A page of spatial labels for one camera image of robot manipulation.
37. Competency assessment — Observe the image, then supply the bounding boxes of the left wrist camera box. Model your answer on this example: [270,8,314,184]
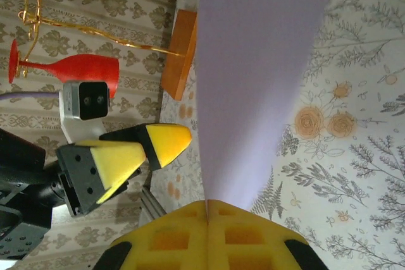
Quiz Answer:
[58,80,111,145]

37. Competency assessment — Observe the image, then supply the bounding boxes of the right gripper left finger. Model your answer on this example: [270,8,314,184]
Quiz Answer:
[94,199,209,270]

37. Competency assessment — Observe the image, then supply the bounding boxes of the red goblet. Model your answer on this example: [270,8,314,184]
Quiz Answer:
[8,39,120,99]

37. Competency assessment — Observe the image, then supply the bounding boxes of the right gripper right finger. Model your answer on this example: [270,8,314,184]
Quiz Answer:
[208,199,332,270]

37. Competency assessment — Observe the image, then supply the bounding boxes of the lavender square paper sheet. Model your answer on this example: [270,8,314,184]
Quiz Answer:
[194,0,330,212]

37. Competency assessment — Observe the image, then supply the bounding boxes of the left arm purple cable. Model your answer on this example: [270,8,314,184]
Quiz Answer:
[0,90,63,102]

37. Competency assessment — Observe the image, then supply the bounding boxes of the aluminium frame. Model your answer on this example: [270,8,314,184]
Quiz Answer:
[140,184,168,221]

